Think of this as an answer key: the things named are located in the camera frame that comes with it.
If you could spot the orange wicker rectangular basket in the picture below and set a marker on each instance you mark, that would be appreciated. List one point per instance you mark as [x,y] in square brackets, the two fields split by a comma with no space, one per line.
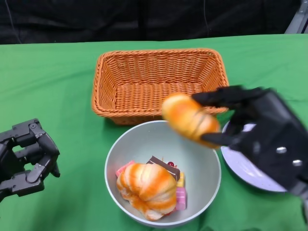
[144,91]

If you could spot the salmon pink cake slice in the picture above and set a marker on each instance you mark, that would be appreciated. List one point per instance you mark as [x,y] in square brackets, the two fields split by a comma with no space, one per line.
[125,167]

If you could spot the green tablecloth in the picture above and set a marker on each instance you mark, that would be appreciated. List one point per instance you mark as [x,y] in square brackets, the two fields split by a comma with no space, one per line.
[72,84]

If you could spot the grey metal frame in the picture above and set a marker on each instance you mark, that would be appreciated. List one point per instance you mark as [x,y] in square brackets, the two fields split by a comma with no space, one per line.
[298,19]

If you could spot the orange striped croissant bread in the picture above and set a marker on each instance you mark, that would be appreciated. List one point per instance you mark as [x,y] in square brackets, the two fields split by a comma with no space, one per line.
[146,187]
[190,118]

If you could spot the black backdrop curtain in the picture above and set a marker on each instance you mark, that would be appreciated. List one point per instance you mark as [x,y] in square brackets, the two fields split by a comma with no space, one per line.
[120,19]

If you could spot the chocolate brown cake slice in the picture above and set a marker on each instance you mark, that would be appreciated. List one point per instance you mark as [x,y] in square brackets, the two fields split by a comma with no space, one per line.
[166,167]

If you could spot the magenta pink cake slice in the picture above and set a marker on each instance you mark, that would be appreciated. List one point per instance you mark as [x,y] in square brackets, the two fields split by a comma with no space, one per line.
[181,198]

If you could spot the yellow cake slice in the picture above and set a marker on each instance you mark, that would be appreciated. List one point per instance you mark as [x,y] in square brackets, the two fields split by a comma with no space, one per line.
[181,179]

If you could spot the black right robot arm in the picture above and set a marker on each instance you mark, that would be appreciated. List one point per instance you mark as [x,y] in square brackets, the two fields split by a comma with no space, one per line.
[304,204]

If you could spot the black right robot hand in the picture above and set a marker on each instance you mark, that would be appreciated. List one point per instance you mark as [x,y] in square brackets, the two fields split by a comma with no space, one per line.
[272,134]

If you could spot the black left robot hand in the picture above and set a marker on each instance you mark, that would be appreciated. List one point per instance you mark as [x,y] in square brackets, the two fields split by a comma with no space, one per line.
[41,144]

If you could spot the pale grey round bowl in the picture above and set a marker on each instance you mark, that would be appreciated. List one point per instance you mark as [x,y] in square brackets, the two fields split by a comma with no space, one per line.
[149,142]

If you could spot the lavender round plate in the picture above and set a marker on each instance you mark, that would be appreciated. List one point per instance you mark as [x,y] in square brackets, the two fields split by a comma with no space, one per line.
[243,170]

